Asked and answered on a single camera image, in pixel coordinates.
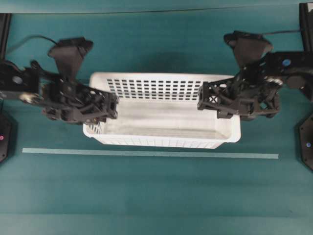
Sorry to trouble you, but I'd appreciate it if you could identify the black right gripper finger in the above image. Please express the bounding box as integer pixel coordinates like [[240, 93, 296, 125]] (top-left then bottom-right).
[[197, 78, 235, 110]]

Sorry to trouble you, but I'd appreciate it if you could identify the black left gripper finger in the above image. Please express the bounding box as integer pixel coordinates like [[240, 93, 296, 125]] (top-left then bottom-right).
[[83, 89, 119, 124]]

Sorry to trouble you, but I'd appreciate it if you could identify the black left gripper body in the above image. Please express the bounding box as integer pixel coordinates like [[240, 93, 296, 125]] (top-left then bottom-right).
[[40, 82, 98, 124]]

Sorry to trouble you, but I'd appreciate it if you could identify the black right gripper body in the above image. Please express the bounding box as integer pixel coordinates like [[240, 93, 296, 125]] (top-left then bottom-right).
[[216, 75, 281, 121]]

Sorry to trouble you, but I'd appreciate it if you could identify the white perforated plastic basket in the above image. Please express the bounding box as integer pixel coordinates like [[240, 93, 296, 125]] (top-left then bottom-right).
[[83, 72, 241, 149]]

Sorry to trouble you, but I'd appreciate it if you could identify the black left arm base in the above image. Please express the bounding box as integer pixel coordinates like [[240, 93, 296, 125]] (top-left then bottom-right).
[[0, 112, 18, 164]]

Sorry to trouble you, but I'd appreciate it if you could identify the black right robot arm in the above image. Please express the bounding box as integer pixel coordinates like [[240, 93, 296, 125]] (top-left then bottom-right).
[[198, 51, 313, 121]]

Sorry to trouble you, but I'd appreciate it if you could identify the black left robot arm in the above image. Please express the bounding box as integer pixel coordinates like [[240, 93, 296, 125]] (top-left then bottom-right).
[[0, 61, 119, 125]]

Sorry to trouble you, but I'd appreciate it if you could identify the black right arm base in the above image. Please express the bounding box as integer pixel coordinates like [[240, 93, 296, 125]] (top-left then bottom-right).
[[294, 113, 313, 173]]

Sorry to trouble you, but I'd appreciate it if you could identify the light green tape strip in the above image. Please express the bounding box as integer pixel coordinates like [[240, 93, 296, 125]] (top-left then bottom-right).
[[22, 148, 279, 160]]

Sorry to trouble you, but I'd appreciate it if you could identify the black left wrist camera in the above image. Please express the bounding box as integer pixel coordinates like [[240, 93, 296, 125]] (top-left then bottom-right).
[[48, 37, 93, 81]]

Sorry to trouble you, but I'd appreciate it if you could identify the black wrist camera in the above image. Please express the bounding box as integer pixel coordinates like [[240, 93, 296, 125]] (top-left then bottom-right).
[[48, 37, 93, 81], [224, 31, 273, 68]]

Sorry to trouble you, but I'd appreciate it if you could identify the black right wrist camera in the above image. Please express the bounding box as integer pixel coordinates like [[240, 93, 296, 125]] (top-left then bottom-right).
[[224, 31, 273, 68]]

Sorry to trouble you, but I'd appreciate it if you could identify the black left camera cable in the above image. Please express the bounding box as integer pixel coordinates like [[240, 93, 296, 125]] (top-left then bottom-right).
[[6, 36, 59, 56]]

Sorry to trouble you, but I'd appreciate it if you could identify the black camera cable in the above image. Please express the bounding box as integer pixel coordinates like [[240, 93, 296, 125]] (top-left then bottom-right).
[[261, 29, 304, 35], [6, 36, 59, 56]]

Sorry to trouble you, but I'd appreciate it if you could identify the black right camera cable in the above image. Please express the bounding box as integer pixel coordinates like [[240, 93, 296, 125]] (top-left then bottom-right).
[[261, 29, 304, 35]]

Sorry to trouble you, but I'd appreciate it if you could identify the black right frame rail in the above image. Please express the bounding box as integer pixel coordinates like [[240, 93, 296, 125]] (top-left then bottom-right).
[[299, 2, 313, 52]]

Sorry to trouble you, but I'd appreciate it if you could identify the black frame rail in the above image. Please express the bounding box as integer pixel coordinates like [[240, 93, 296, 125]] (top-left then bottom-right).
[[0, 13, 12, 60], [299, 2, 313, 52]]

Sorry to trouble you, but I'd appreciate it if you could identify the black left frame rail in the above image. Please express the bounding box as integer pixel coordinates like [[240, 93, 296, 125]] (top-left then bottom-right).
[[0, 13, 12, 60]]

